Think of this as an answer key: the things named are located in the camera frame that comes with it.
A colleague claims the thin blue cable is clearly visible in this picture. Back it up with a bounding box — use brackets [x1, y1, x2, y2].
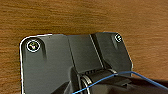
[70, 70, 168, 94]

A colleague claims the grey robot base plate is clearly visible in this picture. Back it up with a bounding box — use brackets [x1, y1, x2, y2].
[19, 31, 134, 94]

